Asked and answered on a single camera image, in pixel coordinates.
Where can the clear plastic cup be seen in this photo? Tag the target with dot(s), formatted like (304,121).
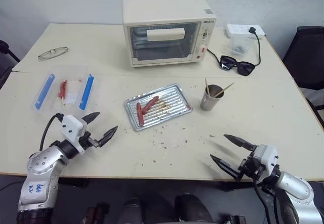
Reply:
(239,47)

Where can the black office chair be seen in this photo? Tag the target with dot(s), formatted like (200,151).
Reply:
(308,54)

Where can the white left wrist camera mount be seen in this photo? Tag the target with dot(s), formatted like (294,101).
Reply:
(72,129)

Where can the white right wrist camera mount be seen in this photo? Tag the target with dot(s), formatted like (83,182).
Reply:
(267,157)

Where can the ribbed metal baking tray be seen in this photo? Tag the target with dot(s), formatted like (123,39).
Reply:
(167,112)

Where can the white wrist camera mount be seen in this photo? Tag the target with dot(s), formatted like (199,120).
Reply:
(267,157)
(72,129)

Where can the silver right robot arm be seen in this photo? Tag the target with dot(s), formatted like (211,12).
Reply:
(296,188)

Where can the wooden skewer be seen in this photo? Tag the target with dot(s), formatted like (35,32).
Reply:
(207,85)
(225,88)

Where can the dark reddish block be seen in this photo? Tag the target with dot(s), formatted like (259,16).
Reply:
(95,214)

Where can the clear container with blue latches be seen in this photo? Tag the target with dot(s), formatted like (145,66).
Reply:
(87,92)

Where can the thin metal frame eyeglasses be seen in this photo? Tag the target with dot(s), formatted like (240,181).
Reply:
(53,52)

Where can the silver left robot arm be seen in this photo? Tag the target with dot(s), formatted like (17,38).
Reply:
(40,166)

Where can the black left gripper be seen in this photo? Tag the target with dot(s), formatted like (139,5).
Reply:
(86,139)

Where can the dark rounded shape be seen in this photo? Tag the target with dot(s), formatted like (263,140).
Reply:
(192,208)
(132,210)

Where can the white power strip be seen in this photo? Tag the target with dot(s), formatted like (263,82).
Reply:
(239,30)

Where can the cream toaster oven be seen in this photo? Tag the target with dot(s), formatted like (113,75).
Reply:
(164,9)

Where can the black sunglasses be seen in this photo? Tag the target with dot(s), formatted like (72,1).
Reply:
(244,67)

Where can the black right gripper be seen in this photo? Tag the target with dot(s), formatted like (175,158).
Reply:
(250,169)

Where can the metal cup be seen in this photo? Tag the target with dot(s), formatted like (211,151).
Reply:
(210,101)

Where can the dark chair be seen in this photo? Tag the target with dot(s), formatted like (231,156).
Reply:
(6,57)

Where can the red sausage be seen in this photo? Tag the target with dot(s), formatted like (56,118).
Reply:
(140,114)
(150,104)

